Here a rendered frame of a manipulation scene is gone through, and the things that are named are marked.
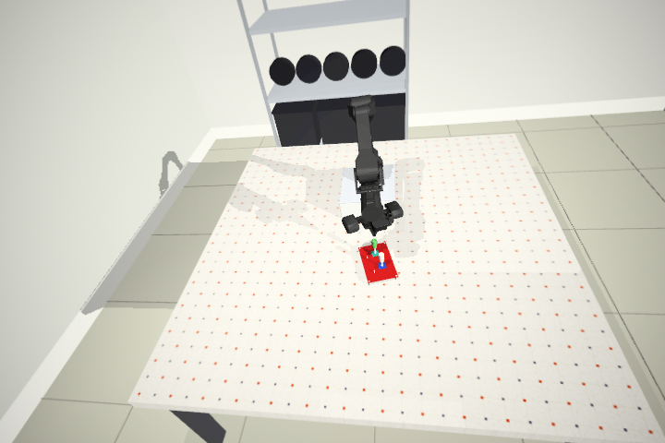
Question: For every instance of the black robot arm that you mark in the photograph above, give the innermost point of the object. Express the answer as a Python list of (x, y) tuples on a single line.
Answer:
[(368, 171)]

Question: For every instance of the red circuit board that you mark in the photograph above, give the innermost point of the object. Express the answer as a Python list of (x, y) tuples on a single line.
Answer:
[(377, 262)]

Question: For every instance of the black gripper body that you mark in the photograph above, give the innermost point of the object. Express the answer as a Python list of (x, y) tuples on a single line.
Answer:
[(351, 223)]

